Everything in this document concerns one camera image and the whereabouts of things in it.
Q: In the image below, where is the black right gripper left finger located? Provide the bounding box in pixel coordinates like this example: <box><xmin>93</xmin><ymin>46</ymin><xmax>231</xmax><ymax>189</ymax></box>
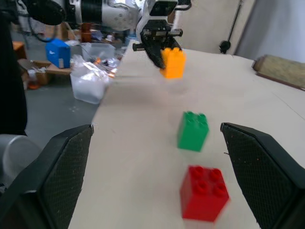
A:
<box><xmin>0</xmin><ymin>124</ymin><xmax>94</xmax><ymax>229</ymax></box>

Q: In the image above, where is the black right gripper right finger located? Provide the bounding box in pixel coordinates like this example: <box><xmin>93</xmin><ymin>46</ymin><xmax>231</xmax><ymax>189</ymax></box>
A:
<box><xmin>220</xmin><ymin>122</ymin><xmax>305</xmax><ymax>229</ymax></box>

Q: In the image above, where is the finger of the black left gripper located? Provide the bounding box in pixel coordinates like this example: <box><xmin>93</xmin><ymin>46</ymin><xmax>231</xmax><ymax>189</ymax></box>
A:
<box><xmin>143</xmin><ymin>44</ymin><xmax>166</xmax><ymax>70</ymax></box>
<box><xmin>170</xmin><ymin>38</ymin><xmax>183</xmax><ymax>51</ymax></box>

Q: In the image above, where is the orange toy brick cube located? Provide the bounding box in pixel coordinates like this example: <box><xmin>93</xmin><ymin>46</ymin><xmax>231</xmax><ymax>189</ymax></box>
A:
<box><xmin>160</xmin><ymin>47</ymin><xmax>187</xmax><ymax>80</ymax></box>

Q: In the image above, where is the silver robot body part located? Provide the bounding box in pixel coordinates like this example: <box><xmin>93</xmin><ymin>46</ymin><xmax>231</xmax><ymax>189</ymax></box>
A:
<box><xmin>0</xmin><ymin>134</ymin><xmax>43</xmax><ymax>186</ymax></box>

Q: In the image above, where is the clear plastic storage box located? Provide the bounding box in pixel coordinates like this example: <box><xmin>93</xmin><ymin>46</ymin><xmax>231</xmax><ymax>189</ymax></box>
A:
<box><xmin>81</xmin><ymin>42</ymin><xmax>117</xmax><ymax>63</ymax></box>

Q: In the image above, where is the red toy brick cube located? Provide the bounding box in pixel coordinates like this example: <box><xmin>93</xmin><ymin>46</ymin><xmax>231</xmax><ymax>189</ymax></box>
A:
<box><xmin>179</xmin><ymin>165</ymin><xmax>230</xmax><ymax>223</ymax></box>

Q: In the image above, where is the brown wooden block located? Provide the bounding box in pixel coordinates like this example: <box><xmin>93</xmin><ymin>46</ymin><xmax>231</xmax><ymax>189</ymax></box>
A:
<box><xmin>80</xmin><ymin>22</ymin><xmax>93</xmax><ymax>43</ymax></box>

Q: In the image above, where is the clear plastic bin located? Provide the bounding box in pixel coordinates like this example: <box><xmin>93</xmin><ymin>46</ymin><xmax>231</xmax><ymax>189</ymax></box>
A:
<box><xmin>70</xmin><ymin>55</ymin><xmax>112</xmax><ymax>105</ymax></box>

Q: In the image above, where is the green toy brick cube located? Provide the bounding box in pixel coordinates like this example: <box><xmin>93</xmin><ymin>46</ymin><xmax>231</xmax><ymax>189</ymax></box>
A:
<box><xmin>176</xmin><ymin>110</ymin><xmax>210</xmax><ymax>153</ymax></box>

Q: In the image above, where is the blue box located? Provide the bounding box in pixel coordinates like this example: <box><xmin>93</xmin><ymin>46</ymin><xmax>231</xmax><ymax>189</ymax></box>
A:
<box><xmin>45</xmin><ymin>39</ymin><xmax>71</xmax><ymax>69</ymax></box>

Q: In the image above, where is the rolled beige mat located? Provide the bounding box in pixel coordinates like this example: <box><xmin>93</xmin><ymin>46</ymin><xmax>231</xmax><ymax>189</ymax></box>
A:
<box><xmin>252</xmin><ymin>54</ymin><xmax>305</xmax><ymax>92</ymax></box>

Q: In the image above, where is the black robot torso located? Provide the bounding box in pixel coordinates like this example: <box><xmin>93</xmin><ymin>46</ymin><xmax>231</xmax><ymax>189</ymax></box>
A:
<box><xmin>0</xmin><ymin>0</ymin><xmax>28</xmax><ymax>135</ymax></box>

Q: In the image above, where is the brown cardboard box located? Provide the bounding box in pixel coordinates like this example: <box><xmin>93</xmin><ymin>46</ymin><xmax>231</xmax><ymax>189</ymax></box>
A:
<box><xmin>17</xmin><ymin>59</ymin><xmax>72</xmax><ymax>90</ymax></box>

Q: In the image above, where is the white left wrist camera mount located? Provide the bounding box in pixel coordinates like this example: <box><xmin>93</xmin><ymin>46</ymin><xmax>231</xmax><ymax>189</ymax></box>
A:
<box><xmin>136</xmin><ymin>0</ymin><xmax>179</xmax><ymax>41</ymax></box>

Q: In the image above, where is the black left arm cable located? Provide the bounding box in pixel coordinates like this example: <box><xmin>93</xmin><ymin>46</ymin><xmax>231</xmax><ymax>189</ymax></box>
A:
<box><xmin>175</xmin><ymin>0</ymin><xmax>192</xmax><ymax>11</ymax></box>

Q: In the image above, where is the black wall plug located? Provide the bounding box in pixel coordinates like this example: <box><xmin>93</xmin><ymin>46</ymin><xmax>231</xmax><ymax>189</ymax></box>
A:
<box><xmin>218</xmin><ymin>40</ymin><xmax>231</xmax><ymax>54</ymax></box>

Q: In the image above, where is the black wall cable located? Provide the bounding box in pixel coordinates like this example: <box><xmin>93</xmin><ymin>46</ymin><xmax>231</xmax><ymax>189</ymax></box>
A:
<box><xmin>227</xmin><ymin>0</ymin><xmax>243</xmax><ymax>43</ymax></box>

